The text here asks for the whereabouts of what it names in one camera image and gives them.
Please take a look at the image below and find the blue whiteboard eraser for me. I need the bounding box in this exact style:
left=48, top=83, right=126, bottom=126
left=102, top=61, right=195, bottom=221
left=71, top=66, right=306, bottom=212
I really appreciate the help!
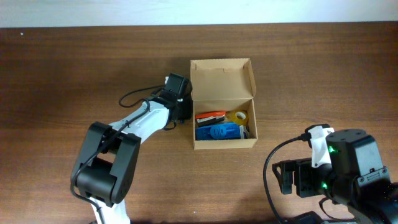
left=195, top=123, right=245, bottom=141

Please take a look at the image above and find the yellow tape roll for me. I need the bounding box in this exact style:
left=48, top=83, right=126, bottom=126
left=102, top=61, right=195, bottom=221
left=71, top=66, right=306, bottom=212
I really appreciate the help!
left=229, top=110, right=249, bottom=126

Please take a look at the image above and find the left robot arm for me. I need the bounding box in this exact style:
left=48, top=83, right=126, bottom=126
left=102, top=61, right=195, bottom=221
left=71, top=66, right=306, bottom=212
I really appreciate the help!
left=70, top=73, right=193, bottom=223

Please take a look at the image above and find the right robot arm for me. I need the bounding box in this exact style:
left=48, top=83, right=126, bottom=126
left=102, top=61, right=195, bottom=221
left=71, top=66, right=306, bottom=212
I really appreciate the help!
left=272, top=124, right=397, bottom=223

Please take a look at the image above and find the cardboard box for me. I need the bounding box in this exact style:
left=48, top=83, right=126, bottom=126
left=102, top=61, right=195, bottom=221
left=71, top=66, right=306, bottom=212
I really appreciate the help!
left=190, top=58, right=258, bottom=150

